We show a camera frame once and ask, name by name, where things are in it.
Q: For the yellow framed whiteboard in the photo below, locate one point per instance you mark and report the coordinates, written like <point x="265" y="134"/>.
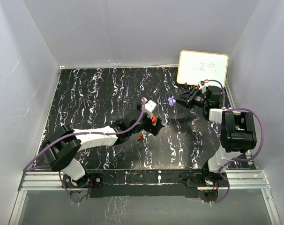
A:
<point x="195" y="66"/>

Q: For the aluminium frame rail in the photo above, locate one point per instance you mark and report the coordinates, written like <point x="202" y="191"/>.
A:
<point x="155" y="200"/>

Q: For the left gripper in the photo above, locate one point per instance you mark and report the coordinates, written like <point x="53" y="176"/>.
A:
<point x="150" y="127"/>

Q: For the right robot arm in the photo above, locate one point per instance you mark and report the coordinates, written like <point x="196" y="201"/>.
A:
<point x="237" y="134"/>

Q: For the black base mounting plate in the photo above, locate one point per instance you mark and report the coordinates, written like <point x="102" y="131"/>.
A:
<point x="112" y="183"/>

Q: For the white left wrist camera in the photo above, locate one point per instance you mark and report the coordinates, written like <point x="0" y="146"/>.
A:
<point x="149" y="108"/>

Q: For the orange earbud charging case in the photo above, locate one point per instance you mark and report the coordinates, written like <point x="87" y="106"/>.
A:
<point x="154" y="119"/>

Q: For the lilac earbud charging case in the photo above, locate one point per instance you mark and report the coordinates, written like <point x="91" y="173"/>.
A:
<point x="171" y="101"/>

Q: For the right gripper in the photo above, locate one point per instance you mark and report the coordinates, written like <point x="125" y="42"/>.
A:
<point x="183" y="99"/>

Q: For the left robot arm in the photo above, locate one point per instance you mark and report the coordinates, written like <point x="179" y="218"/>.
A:
<point x="61" y="156"/>

